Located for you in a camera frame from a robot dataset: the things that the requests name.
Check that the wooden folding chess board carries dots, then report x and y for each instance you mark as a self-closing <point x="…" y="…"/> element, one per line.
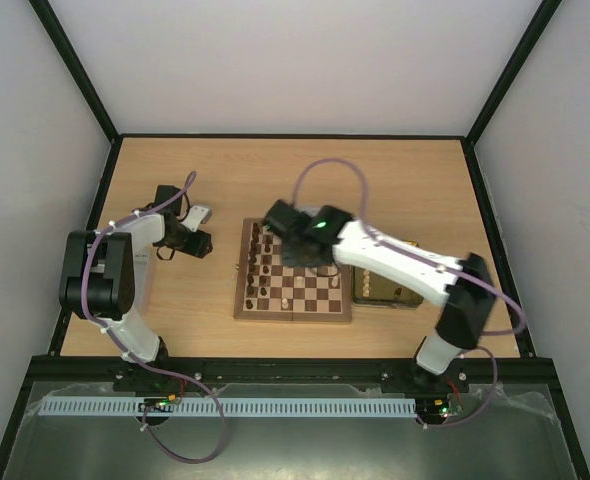
<point x="325" y="297"/>

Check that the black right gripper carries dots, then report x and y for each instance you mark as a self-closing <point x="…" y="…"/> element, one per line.
<point x="301" y="251"/>

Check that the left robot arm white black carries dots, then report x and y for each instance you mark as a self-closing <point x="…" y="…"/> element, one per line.
<point x="98" y="279"/>

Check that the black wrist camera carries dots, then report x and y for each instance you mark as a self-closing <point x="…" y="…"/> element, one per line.
<point x="166" y="192"/>
<point x="284" y="220"/>

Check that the black frame rail front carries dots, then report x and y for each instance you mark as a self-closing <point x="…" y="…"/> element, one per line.
<point x="392" y="375"/>

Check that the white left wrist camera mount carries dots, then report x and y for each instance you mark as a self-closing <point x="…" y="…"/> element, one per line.
<point x="196" y="216"/>

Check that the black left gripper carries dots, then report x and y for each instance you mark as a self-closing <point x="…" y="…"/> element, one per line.
<point x="198" y="247"/>

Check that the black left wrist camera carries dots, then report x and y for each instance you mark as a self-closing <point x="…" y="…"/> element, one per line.
<point x="166" y="192"/>

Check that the grey slotted cable duct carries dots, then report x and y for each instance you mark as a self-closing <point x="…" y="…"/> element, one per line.
<point x="230" y="407"/>

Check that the gold metal tray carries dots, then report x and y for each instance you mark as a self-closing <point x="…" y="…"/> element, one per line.
<point x="373" y="290"/>

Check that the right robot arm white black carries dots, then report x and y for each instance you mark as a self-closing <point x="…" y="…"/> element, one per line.
<point x="459" y="287"/>

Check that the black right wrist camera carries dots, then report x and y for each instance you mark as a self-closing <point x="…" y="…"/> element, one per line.
<point x="284" y="220"/>

